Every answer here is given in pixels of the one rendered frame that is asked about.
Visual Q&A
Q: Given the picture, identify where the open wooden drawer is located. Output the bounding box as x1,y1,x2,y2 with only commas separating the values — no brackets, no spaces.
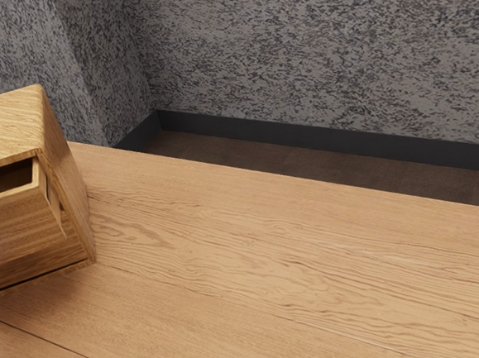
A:
0,152,69,253

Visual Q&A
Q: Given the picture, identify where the wooden drawer cabinet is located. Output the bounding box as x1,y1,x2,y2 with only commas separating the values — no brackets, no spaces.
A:
0,79,98,296

